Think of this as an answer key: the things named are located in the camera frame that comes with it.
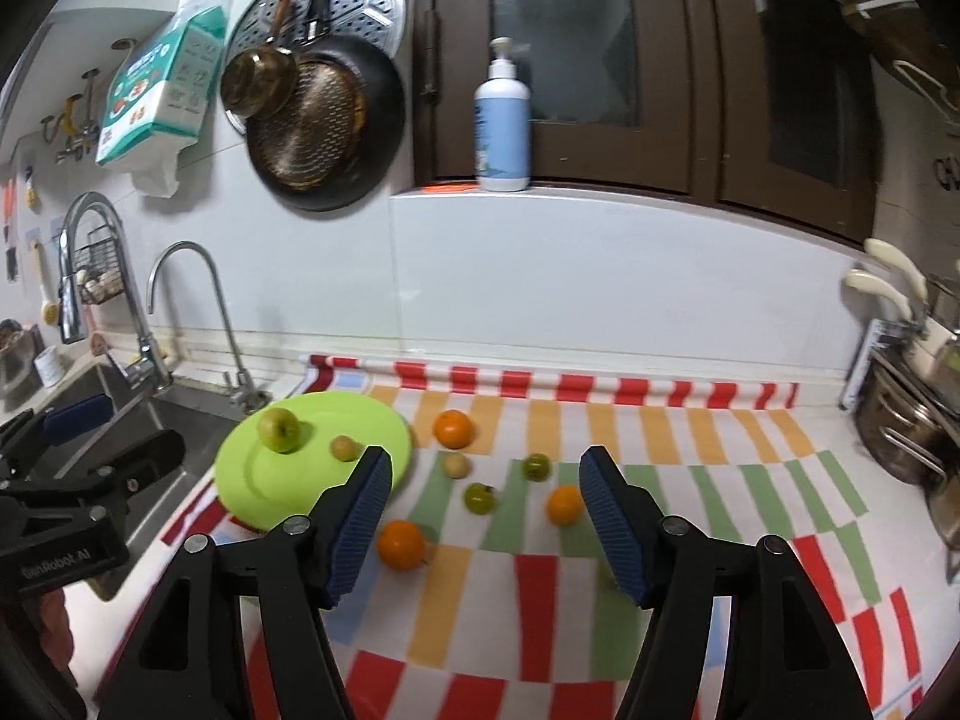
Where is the teal white tissue pack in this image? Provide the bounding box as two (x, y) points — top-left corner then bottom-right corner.
(95, 4), (228, 200)

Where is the striped colourful tablecloth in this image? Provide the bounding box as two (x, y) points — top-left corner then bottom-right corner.
(161, 354), (927, 720)

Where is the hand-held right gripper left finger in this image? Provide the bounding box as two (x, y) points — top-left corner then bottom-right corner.
(97, 446), (395, 720)

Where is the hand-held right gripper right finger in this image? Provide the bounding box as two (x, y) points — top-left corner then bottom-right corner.
(577, 445), (875, 720)

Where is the perforated metal steamer tray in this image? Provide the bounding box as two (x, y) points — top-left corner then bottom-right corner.
(225, 0), (407, 136)

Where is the green plastic plate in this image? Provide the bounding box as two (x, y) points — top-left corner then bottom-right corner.
(215, 391), (416, 533)

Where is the small brass saucepan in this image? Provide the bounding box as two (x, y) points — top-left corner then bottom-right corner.
(220, 0), (301, 119)

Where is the chrome pull-down faucet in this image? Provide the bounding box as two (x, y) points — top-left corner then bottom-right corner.
(58, 192), (175, 395)

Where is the black wire basket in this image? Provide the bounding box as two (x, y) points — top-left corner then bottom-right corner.
(75, 240), (127, 306)

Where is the orange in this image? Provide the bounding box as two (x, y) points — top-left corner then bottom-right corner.
(545, 485), (586, 528)
(433, 409), (476, 451)
(376, 520), (428, 569)

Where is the wooden handled dish brush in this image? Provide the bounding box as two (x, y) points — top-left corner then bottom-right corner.
(30, 240), (61, 327)

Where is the black frying pan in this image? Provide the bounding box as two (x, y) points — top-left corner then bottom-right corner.
(244, 0), (407, 213)

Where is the person's left hand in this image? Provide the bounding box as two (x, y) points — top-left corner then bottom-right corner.
(37, 591), (74, 691)

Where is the steel kitchen sink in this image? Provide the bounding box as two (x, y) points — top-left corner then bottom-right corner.
(0, 360), (252, 601)

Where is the white blue pump bottle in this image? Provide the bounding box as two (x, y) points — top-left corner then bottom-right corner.
(474, 37), (533, 193)

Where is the steel cooking pot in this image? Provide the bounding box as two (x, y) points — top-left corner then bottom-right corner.
(855, 349), (960, 485)

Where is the dark brown window frame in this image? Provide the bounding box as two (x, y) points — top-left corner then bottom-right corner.
(411, 0), (886, 248)

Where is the brown wooden board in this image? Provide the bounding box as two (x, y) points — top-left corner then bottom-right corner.
(840, 0), (960, 113)

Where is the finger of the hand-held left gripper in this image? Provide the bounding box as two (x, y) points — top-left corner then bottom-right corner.
(15, 430), (187, 515)
(0, 395), (115, 475)

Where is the thin chrome gooseneck faucet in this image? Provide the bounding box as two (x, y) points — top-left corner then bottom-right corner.
(146, 241), (272, 412)

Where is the green apple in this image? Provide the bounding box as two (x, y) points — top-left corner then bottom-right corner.
(257, 406), (302, 455)

